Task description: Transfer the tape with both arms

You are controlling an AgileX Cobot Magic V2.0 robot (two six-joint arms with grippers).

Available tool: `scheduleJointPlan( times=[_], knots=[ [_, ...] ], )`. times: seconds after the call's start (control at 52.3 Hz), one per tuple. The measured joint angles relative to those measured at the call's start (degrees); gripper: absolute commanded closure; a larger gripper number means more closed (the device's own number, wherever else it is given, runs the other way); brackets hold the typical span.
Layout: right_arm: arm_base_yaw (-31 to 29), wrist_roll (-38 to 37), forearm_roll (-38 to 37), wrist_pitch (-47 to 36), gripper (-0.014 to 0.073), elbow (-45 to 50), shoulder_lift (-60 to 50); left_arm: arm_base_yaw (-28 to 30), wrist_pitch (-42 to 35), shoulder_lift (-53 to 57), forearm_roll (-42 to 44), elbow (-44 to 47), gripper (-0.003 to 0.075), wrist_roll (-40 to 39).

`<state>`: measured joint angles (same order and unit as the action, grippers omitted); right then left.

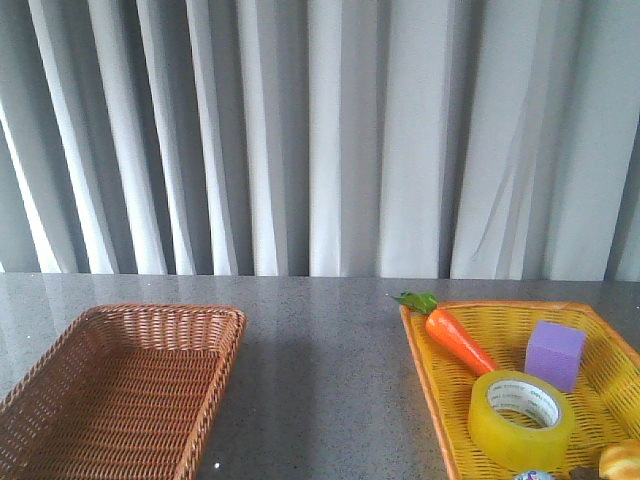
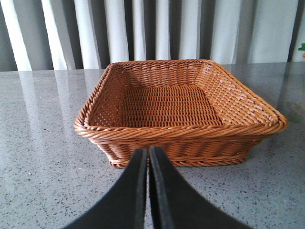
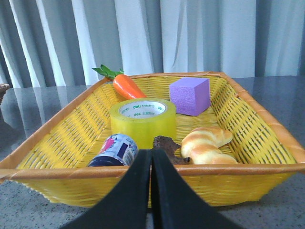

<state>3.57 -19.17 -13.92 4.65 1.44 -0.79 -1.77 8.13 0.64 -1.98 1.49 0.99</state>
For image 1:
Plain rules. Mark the orange toy carrot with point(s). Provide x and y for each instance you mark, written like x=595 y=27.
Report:
x=444 y=328

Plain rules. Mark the grey pleated curtain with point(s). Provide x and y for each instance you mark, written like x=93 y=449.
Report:
x=403 y=139

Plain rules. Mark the purple foam cube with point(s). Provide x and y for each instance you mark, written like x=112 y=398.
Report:
x=554 y=354

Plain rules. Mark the yellow toy bread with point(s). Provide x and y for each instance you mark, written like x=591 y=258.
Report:
x=620 y=461

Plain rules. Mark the yellow woven plastic basket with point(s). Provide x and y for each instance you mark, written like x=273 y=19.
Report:
x=605 y=399

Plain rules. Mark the brown toy animal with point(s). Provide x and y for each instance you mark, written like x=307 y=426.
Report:
x=584 y=473

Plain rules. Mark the brown wicker basket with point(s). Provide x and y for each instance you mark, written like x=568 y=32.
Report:
x=128 y=391

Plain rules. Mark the small labelled jar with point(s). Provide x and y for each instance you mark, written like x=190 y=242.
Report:
x=534 y=475

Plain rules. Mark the yellow packing tape roll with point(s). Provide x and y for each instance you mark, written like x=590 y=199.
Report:
x=520 y=421

